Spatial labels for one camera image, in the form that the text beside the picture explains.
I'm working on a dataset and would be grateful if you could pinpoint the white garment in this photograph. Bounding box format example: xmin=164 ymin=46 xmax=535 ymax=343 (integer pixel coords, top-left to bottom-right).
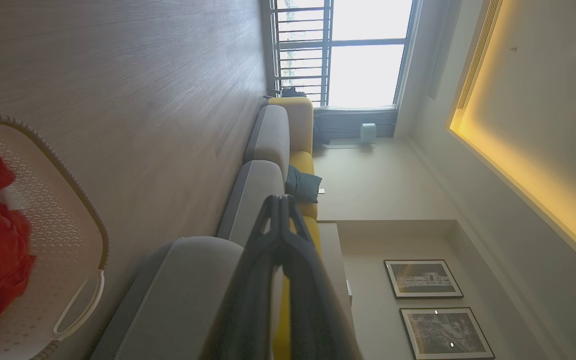
xmin=0 ymin=187 xmax=25 ymax=212

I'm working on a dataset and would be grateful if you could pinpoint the large glass window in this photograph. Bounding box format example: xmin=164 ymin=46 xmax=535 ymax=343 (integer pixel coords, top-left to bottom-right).
xmin=325 ymin=0 xmax=420 ymax=109

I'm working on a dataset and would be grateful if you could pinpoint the black framed picture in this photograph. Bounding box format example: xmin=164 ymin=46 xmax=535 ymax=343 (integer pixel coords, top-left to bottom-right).
xmin=400 ymin=307 xmax=496 ymax=360
xmin=384 ymin=259 xmax=464 ymax=299

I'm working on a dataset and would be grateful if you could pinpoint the dark teal cushion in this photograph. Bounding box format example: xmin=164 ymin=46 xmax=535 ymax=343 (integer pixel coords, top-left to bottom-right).
xmin=285 ymin=165 xmax=323 ymax=204

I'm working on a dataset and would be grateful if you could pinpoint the long ceiling air vent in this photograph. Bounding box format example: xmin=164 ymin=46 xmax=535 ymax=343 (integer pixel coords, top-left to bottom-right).
xmin=456 ymin=0 xmax=503 ymax=110

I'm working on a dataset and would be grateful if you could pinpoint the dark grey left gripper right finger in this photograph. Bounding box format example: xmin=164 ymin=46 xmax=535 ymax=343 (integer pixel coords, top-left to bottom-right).
xmin=283 ymin=195 xmax=361 ymax=360

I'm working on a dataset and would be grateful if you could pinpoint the white laundry basket brown rim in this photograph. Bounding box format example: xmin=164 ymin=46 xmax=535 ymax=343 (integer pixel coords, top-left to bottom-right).
xmin=0 ymin=113 xmax=110 ymax=360

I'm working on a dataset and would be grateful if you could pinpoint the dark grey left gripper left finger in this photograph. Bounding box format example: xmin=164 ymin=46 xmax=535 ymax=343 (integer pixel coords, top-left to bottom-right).
xmin=203 ymin=195 xmax=284 ymax=360

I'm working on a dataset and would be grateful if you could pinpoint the metal balcony railing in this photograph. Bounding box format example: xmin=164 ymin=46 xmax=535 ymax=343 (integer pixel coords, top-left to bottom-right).
xmin=269 ymin=0 xmax=333 ymax=107

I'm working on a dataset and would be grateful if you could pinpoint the grey curtain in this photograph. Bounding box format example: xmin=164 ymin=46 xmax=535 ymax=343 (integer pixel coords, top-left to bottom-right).
xmin=313 ymin=106 xmax=399 ymax=140

